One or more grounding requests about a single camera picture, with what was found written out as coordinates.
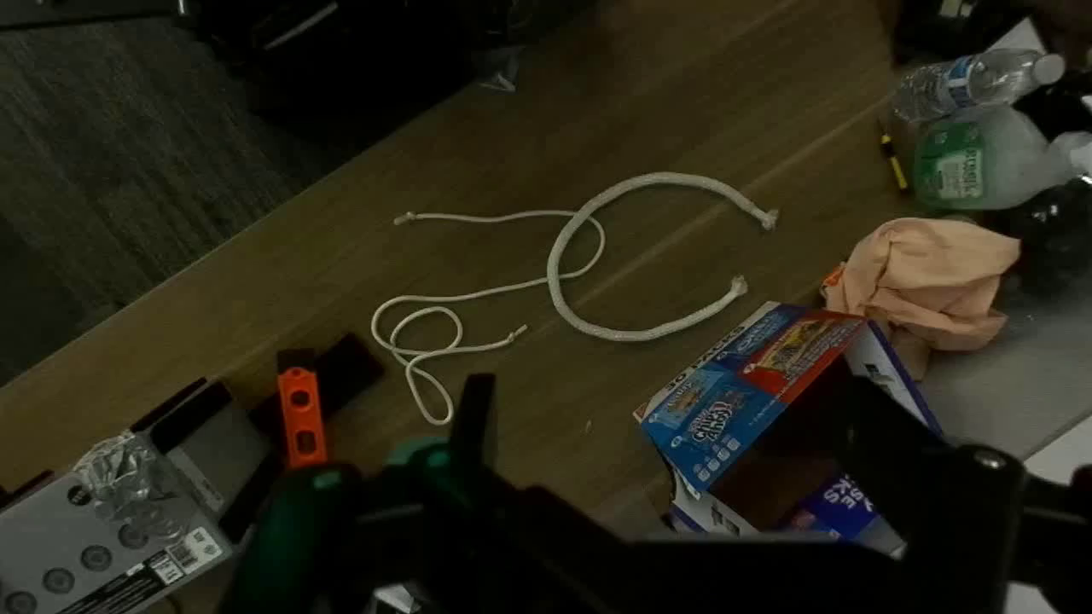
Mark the clear plastic water bottle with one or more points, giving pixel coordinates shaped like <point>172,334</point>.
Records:
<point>967,82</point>

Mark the black yellow marker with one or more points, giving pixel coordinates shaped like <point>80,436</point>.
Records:
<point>894,162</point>

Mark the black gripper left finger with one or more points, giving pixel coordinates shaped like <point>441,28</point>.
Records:
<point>476,428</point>

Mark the blue cardboard box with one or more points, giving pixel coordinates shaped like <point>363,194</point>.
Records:
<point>728,398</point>

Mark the black flat block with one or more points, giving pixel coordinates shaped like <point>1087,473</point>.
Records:
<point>347,362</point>

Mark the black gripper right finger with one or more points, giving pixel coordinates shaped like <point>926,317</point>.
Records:
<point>956,500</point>

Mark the orange block with holes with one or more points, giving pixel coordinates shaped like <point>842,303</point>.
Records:
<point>302,415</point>

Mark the large grey metal box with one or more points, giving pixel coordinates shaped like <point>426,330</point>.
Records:
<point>71,535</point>

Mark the green liquid spray bottle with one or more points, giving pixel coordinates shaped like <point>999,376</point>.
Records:
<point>979,164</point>

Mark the peach cloth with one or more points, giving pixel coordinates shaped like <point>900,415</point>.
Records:
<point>934,277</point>

